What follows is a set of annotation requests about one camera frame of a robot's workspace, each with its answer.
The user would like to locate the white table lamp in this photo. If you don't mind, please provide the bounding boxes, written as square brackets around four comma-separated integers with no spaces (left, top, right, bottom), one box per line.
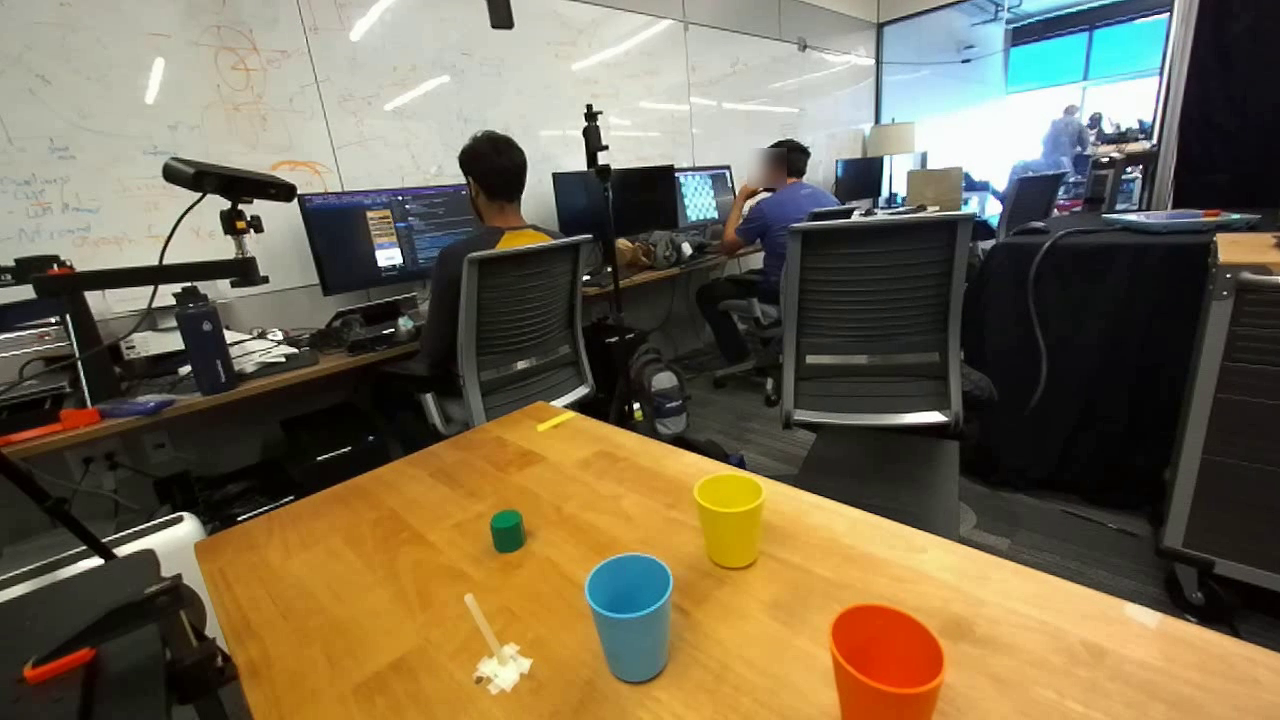
[861,121,924,204]

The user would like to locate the dark backpack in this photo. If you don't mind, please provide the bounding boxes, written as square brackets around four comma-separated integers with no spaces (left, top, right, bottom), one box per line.
[619,331,695,443]

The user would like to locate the grey mesh office chair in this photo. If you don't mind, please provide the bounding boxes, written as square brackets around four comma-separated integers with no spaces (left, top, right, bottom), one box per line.
[778,208,1001,443]
[420,231,599,435]

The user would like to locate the wide monitor with code windows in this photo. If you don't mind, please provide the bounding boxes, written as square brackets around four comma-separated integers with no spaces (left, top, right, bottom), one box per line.
[298,181,484,299]

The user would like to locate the white crumpled item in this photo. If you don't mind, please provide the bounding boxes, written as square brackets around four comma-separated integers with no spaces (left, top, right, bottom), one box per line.
[220,329,305,379]

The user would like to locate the dark office chair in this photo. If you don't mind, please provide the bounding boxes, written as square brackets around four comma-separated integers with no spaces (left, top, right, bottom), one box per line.
[998,169,1072,241]

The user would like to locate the orange tool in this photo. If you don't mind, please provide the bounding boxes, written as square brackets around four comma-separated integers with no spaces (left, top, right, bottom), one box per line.
[0,402,110,453]

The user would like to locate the white cable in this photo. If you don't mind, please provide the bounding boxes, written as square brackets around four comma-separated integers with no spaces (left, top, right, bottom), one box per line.
[1019,221,1113,420]

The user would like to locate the small bright computer monitor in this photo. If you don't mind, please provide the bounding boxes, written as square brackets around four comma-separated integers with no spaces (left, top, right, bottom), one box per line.
[673,159,739,231]

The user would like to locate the black curtain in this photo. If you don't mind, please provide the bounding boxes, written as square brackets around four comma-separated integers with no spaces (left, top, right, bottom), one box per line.
[1151,0,1280,216]

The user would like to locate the dark blue water bottle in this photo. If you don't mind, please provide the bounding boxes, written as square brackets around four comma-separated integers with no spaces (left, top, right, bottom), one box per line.
[172,284,237,399]

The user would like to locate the black bag orange handle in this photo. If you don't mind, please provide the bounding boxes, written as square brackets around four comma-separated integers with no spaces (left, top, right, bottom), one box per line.
[0,453,257,720]

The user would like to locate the orange plastic cup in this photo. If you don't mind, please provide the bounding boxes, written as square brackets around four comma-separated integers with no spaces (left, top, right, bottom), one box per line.
[828,601,954,720]

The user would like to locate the blue plastic cup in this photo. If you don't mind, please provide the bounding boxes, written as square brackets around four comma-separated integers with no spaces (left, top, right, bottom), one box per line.
[582,551,679,689]

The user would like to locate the small cardboard box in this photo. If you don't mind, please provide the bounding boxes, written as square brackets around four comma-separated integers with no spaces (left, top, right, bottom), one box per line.
[904,164,967,216]

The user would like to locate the person in yellow shirt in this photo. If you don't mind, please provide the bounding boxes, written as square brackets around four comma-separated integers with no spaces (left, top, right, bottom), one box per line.
[420,126,561,399]

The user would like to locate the yellow plastic cup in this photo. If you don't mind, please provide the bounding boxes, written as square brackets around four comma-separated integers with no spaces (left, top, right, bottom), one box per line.
[690,469,771,574]

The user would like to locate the green cylinder block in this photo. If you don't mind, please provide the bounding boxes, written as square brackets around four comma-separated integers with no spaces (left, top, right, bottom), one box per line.
[490,506,528,556]

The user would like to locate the person in purple shirt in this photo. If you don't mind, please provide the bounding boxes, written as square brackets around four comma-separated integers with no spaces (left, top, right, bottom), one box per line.
[691,136,846,402]

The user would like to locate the distant black monitor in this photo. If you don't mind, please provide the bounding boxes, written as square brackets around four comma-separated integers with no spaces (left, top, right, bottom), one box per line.
[833,151,890,208]

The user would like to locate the person in light blue shirt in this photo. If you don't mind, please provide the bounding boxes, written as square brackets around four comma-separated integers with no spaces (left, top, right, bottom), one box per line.
[1039,100,1099,182]

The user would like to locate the black cloth covered table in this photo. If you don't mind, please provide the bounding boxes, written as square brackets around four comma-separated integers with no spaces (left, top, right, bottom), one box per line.
[959,216,1219,501]

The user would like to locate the long wooden desk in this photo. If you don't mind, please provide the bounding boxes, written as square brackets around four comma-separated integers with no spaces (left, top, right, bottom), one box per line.
[0,251,770,462]

